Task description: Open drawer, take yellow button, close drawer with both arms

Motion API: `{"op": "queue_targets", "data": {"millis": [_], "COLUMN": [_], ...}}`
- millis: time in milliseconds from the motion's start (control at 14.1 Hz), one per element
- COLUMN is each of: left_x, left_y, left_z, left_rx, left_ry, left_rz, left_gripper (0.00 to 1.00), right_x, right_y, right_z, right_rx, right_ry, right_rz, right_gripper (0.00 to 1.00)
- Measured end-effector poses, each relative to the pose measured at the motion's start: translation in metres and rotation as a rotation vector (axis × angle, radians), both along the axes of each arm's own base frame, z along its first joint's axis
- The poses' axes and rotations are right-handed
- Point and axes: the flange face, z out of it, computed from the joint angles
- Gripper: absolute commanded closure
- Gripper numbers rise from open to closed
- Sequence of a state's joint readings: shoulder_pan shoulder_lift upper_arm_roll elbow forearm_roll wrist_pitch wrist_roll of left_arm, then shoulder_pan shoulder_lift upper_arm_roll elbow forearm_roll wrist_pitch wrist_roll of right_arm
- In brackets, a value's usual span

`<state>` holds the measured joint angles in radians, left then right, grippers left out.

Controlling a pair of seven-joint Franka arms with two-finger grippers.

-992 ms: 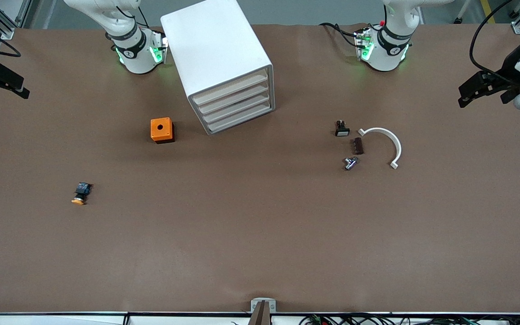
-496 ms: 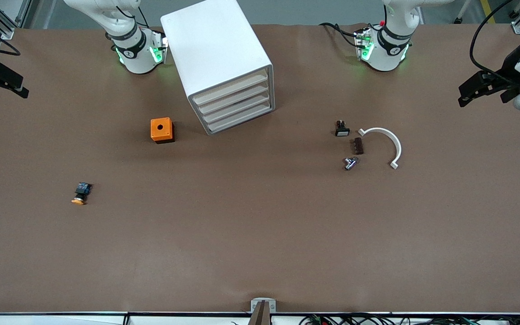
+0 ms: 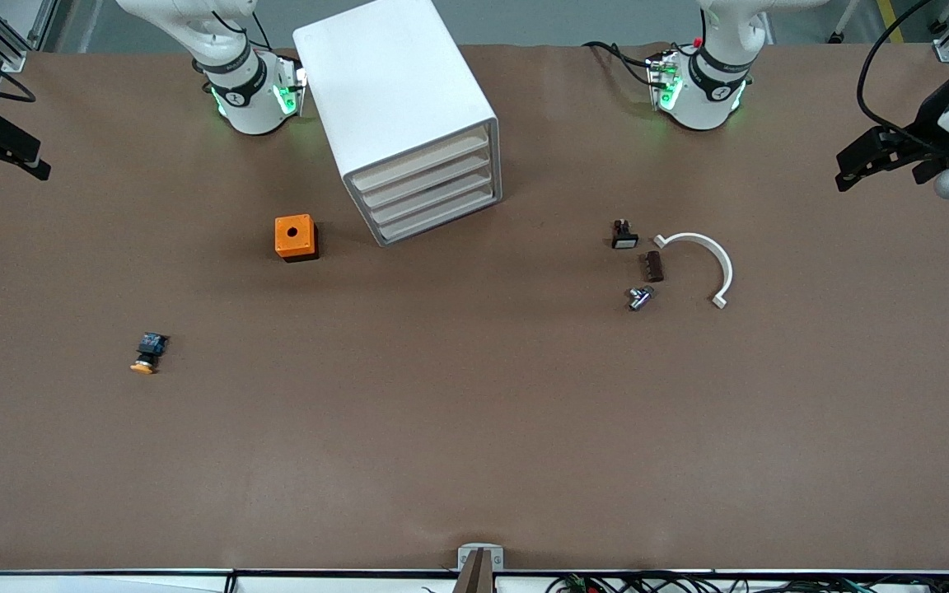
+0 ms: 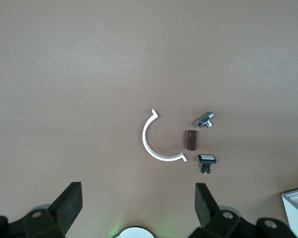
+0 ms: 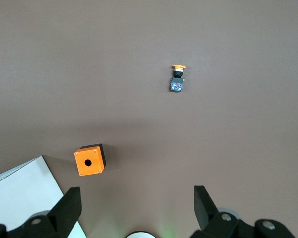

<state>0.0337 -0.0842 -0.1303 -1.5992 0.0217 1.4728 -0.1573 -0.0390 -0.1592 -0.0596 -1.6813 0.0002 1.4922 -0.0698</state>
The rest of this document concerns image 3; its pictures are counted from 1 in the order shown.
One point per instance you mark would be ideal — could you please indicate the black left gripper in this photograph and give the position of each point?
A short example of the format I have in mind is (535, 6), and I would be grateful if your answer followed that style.
(929, 123)

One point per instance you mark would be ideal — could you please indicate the orange push button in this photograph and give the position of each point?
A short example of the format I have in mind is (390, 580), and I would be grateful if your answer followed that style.
(143, 367)

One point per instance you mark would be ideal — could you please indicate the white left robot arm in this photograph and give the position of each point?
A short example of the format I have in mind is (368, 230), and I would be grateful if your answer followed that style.
(701, 99)

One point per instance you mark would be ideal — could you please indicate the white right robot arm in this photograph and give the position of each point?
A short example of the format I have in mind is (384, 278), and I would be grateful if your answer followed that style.
(248, 107)

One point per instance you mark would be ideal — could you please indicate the white curved plastic clamp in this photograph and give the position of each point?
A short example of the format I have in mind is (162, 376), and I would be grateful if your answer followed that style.
(722, 259)

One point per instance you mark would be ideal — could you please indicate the brown terminal block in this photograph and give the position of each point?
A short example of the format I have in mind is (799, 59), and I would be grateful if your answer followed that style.
(652, 267)

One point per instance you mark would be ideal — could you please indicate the chrome valve fitting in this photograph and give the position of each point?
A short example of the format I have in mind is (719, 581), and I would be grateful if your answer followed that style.
(638, 300)

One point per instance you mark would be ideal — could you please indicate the orange box with hole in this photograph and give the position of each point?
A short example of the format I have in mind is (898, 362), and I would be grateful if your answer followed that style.
(283, 239)

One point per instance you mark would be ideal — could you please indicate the black switch with white face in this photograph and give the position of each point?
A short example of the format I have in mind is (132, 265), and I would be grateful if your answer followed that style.
(624, 240)

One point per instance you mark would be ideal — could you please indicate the grey table edge bracket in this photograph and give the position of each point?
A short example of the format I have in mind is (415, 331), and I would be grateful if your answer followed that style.
(466, 560)

